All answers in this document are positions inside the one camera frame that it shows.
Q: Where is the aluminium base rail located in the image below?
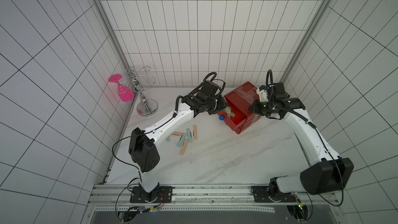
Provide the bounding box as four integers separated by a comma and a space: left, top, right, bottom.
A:
88, 184, 328, 213

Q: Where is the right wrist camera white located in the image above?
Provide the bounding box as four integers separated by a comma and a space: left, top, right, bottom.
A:
256, 88, 268, 102

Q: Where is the peach knife upright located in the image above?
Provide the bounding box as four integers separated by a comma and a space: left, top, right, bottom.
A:
193, 125, 198, 140

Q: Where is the red top drawer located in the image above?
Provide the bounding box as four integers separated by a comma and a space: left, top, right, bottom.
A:
217, 105, 247, 134

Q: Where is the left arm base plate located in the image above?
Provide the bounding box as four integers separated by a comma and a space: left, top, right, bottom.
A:
130, 185, 173, 204

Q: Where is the mint knife upright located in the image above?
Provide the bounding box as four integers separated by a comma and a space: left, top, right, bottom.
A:
186, 128, 193, 143

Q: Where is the chrome glass rack stand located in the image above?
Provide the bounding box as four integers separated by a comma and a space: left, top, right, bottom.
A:
126, 66, 159, 117

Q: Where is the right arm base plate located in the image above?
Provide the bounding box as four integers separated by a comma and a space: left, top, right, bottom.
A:
250, 185, 296, 203

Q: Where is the peach knife lower diagonal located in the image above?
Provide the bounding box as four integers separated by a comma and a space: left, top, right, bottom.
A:
179, 139, 189, 155

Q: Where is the pink wine glass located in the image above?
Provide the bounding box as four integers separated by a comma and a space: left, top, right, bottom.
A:
108, 74, 134, 102

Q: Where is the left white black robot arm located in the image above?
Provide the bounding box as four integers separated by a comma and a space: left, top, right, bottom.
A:
129, 79, 228, 198

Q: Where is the red three-drawer cabinet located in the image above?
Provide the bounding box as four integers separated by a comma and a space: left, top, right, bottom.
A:
224, 82, 261, 134

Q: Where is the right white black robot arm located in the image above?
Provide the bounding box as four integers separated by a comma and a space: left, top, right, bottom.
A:
249, 83, 354, 197

